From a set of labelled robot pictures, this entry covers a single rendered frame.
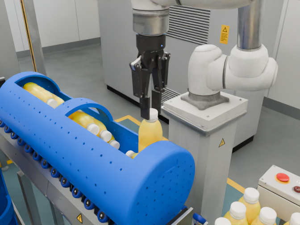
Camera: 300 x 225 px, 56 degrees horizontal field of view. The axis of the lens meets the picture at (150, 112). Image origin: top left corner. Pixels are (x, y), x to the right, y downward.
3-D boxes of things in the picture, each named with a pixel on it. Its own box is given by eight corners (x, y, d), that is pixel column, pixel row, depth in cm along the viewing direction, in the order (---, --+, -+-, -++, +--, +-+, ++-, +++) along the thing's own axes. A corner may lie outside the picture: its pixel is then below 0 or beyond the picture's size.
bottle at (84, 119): (65, 121, 113) (94, 141, 101) (50, 115, 107) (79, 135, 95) (73, 105, 114) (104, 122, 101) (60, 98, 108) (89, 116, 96)
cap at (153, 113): (149, 121, 80) (149, 116, 79) (141, 115, 83) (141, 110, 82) (160, 117, 82) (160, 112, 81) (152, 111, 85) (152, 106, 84)
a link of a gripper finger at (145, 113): (150, 97, 77) (147, 97, 76) (149, 119, 80) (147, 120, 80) (142, 93, 79) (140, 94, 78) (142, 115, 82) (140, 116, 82)
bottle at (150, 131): (147, 179, 88) (148, 125, 78) (133, 166, 93) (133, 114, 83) (165, 169, 92) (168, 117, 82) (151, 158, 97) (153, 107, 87)
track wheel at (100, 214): (104, 205, 93) (100, 205, 91) (113, 212, 90) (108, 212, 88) (98, 217, 93) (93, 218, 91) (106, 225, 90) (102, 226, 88)
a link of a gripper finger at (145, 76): (155, 57, 72) (151, 57, 71) (149, 99, 76) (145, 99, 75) (144, 54, 75) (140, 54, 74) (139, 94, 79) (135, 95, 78)
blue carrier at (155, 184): (58, 117, 150) (51, 65, 137) (192, 206, 96) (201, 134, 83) (2, 137, 132) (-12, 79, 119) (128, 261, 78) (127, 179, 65)
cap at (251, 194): (243, 191, 82) (243, 186, 81) (257, 193, 81) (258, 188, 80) (244, 201, 78) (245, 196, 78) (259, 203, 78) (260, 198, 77)
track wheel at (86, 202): (90, 193, 97) (86, 193, 96) (98, 200, 95) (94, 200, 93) (85, 205, 97) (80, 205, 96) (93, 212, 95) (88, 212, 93)
